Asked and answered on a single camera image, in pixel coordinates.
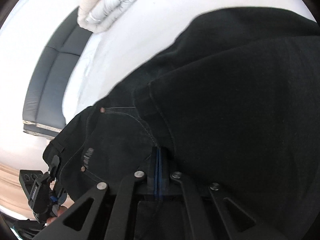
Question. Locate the grey padded headboard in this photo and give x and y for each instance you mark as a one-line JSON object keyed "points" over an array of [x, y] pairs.
{"points": [[55, 80]]}

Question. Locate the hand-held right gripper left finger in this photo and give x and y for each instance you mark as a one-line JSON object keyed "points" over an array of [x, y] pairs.
{"points": [[155, 170]]}

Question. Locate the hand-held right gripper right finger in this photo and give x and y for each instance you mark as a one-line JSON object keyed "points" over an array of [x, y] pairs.
{"points": [[162, 170]]}

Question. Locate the person's left hand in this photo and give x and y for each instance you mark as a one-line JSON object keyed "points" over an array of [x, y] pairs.
{"points": [[62, 209]]}

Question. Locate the folded beige duvet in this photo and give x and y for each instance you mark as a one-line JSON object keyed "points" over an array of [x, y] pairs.
{"points": [[107, 10]]}

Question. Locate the black pants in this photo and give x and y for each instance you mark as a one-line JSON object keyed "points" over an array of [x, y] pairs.
{"points": [[225, 105]]}

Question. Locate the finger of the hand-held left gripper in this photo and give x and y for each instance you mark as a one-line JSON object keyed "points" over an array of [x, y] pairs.
{"points": [[55, 166]]}

